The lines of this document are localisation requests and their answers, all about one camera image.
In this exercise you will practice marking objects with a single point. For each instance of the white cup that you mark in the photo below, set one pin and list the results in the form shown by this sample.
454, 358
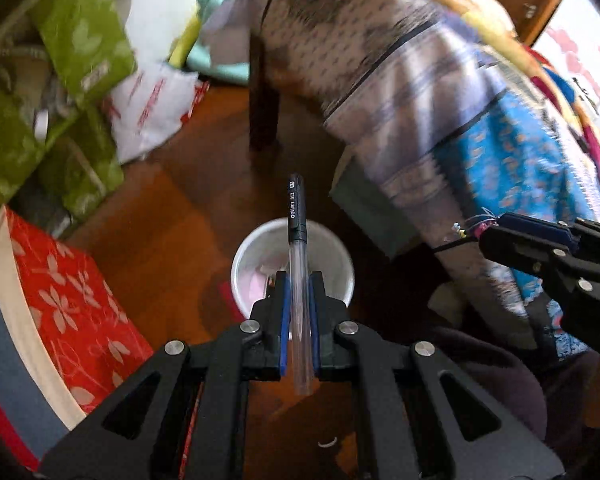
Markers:
260, 255

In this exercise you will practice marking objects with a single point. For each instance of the green leaf-print storage box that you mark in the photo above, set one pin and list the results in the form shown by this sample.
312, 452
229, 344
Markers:
10, 150
85, 170

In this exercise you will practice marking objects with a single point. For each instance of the blue white patterned blanket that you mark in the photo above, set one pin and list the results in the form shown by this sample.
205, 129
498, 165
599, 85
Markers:
380, 85

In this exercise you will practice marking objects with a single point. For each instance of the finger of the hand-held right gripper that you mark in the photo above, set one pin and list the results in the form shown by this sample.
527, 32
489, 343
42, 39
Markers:
535, 224
520, 247

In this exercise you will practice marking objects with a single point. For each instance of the multicoloured patchwork cloth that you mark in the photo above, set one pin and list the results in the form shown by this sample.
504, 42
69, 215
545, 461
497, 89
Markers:
585, 125

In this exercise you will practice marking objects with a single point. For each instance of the yellow green hoop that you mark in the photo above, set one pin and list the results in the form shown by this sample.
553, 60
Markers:
187, 40

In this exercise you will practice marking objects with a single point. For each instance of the dark wooden furniture leg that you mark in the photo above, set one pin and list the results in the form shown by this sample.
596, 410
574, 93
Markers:
264, 100

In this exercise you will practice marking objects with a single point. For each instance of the dark cloth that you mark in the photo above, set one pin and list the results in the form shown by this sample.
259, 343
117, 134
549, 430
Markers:
490, 370

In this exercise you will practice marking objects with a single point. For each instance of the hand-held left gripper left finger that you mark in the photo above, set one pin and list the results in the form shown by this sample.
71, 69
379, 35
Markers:
284, 330

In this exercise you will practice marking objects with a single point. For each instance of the red leaf-print storage box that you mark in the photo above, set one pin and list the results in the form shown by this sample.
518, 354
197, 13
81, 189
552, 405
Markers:
80, 290

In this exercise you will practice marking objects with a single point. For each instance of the teal cloth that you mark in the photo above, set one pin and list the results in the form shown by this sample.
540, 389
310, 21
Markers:
215, 62

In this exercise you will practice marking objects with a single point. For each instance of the clear pen with black cap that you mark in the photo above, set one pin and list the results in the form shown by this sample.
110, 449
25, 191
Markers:
296, 210

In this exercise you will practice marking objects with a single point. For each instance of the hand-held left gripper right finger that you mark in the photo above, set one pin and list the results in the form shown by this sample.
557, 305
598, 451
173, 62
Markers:
314, 330

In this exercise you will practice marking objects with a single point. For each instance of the grey blue board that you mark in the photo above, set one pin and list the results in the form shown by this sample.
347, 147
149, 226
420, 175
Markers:
10, 360

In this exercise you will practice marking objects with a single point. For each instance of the white red-print plastic bag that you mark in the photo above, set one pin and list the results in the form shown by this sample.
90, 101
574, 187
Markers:
150, 105

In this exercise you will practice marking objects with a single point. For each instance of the green floral bag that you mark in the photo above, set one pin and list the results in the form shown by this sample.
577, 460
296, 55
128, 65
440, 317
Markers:
90, 35

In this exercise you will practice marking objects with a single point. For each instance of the grey green cushion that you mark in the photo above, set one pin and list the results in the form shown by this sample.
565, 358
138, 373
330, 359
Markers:
370, 210

